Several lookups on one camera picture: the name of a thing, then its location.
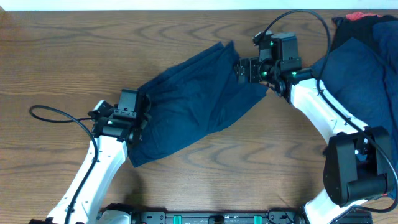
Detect dark blue shorts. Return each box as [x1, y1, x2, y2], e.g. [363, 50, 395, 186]
[128, 42, 267, 167]

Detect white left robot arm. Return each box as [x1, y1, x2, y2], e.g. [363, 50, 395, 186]
[41, 90, 151, 223]

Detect black garment in pile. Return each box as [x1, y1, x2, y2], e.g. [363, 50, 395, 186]
[330, 15, 397, 53]

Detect dark blue garment in pile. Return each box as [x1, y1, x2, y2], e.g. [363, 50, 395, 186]
[310, 36, 398, 200]

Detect red garment in pile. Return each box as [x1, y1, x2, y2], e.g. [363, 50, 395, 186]
[345, 12, 382, 21]

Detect blue garment at right edge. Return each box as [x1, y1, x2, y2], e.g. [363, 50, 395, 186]
[373, 21, 397, 103]

